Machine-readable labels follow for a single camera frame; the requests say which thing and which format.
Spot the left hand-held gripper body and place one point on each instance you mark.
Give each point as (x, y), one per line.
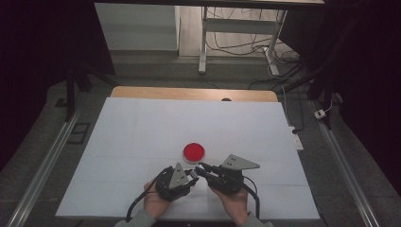
(175, 186)

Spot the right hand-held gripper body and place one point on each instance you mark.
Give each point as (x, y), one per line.
(228, 178)

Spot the red round ink pad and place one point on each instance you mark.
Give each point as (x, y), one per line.
(194, 152)

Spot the person's left hand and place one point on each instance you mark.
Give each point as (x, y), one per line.
(156, 201)

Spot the person's right hand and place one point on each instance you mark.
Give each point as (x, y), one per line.
(233, 203)

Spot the white paper sheet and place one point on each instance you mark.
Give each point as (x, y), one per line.
(198, 201)

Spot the white power strip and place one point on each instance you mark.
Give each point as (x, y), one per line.
(296, 138)

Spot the black floor plate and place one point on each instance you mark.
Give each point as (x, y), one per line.
(78, 133)

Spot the small white adapter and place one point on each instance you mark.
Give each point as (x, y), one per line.
(320, 114)

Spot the black metal stand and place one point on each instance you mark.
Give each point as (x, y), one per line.
(318, 85)
(71, 91)

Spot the white cabinet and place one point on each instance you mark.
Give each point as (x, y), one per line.
(135, 26)

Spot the dark curtain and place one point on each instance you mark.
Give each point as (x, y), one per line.
(38, 47)
(369, 78)

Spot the aluminium floor rail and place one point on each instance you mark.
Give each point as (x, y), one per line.
(343, 170)
(44, 170)

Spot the white metal desk frame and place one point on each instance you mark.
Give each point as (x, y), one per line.
(239, 25)

